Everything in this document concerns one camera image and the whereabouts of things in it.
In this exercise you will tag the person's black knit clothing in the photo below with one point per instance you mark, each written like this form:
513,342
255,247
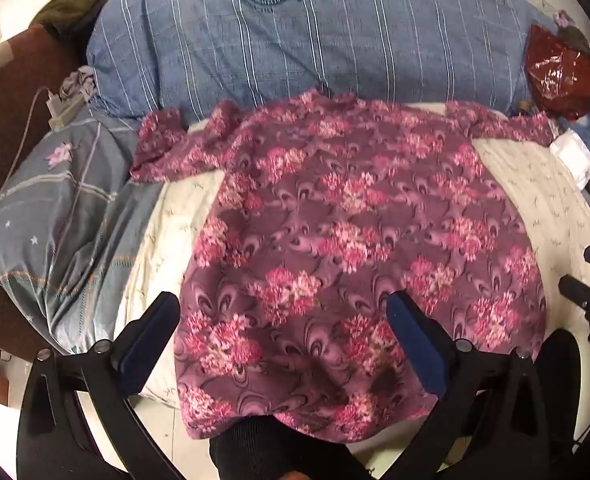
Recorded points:
285,452

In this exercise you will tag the blue striped quilt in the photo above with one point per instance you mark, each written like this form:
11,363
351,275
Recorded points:
285,40

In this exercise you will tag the person's black trouser leg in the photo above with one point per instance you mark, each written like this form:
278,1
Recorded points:
567,375

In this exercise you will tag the grey star print pillow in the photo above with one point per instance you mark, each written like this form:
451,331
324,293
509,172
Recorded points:
60,220

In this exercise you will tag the crumpled grey white cloth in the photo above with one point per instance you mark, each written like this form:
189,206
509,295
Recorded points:
79,82

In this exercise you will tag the dark green cloth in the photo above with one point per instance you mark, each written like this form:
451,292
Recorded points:
70,10

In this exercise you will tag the light purple floral cloth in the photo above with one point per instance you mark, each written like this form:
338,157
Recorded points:
587,35

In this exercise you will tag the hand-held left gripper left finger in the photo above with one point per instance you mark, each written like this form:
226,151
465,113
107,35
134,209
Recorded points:
145,347

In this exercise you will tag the brown wooden headboard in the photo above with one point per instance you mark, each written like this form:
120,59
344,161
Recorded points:
5,110

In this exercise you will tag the purple floral shirt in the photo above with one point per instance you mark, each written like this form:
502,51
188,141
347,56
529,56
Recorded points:
355,220

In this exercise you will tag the white folded cloth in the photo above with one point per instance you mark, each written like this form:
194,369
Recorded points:
575,157

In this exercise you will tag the red plastic bag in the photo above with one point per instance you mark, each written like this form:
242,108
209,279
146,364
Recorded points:
560,70

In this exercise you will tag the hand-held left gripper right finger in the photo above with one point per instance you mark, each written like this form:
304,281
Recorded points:
415,340

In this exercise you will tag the cream leaf print bed sheet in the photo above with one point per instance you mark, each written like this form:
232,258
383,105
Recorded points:
540,195

